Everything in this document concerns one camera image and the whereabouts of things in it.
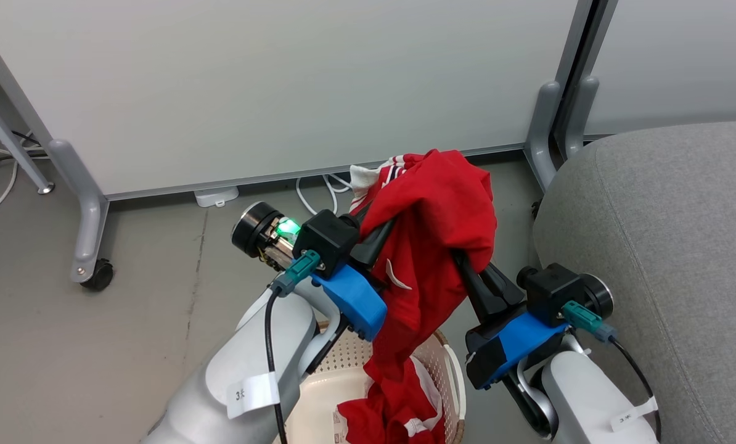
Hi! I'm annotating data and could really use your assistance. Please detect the grey partition foot with caster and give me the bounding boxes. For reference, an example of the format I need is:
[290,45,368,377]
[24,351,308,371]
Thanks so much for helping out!
[47,139,111,284]

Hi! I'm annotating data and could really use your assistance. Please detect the long white floor cable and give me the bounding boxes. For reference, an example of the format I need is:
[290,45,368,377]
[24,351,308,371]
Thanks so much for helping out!
[0,133,51,221]

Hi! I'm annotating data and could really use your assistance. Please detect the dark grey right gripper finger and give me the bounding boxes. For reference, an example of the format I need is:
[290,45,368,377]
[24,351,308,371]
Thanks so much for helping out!
[453,250,499,312]
[484,261,527,306]

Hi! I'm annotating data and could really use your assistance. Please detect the black caster wheel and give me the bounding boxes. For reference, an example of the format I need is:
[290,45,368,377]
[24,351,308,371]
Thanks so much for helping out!
[80,259,115,292]

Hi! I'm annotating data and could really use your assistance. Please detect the slanted grey metal leg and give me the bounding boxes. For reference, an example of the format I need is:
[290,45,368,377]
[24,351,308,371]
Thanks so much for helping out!
[0,79,55,195]

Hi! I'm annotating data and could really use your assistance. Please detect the coiled white floor cable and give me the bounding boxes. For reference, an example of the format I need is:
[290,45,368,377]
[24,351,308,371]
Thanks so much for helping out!
[295,173,353,216]

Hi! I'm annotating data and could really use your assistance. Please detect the grey fabric sofa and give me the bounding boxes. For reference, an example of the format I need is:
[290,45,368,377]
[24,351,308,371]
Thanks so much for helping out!
[531,120,736,444]

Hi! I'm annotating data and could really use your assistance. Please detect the red white garment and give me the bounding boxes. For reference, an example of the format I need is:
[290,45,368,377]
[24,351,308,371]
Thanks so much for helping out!
[336,149,498,444]

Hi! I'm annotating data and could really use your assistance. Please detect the small white adapter box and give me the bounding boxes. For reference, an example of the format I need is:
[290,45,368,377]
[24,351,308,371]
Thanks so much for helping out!
[194,186,240,208]

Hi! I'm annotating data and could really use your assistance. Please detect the narrow white partition panel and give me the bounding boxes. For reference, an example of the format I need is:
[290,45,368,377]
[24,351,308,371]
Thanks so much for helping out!
[581,0,736,139]

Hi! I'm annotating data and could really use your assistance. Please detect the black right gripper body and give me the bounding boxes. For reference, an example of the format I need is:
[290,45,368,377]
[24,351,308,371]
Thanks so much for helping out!
[465,301,530,391]

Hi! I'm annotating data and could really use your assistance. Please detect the wide white partition panel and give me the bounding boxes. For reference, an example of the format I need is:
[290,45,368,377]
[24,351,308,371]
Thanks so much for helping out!
[0,0,594,201]

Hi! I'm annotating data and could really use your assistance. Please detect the cream perforated laundry basket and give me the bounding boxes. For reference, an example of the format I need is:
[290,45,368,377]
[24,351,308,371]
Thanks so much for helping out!
[272,321,467,444]

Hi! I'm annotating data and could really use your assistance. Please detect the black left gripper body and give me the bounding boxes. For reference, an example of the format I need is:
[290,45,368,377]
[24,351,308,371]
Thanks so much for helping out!
[258,213,304,273]

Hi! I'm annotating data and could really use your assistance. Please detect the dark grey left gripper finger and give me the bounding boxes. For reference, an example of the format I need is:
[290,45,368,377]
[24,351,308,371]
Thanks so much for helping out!
[341,203,372,232]
[348,217,399,270]

